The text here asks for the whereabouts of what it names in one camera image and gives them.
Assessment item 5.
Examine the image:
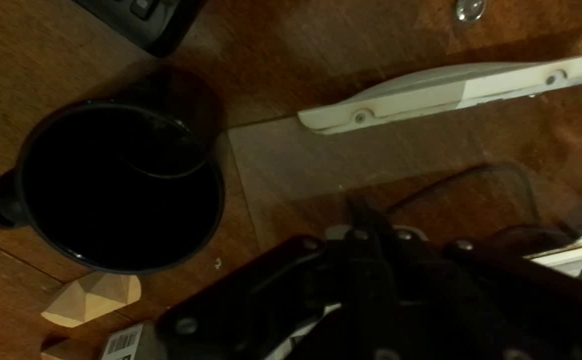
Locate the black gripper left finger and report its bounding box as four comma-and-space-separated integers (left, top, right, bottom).
155, 195, 375, 360

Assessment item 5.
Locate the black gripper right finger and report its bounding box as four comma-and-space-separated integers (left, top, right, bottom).
367, 198, 582, 360

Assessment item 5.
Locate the glass oven door white handle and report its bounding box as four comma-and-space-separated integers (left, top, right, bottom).
225, 50, 582, 268

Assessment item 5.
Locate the small box with barcode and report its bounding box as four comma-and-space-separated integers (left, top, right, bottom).
100, 320, 166, 360

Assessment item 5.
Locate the light wooden block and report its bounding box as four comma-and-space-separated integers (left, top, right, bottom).
41, 272, 144, 330

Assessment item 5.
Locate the black mug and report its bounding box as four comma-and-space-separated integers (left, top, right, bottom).
0, 97, 228, 275

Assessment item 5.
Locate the metal spoon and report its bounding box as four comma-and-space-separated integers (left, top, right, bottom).
454, 0, 491, 23

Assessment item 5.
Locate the black computer keyboard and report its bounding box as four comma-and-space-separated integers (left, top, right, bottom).
74, 0, 207, 60

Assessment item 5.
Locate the black keyboard cable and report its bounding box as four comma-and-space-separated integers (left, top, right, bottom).
389, 160, 543, 221

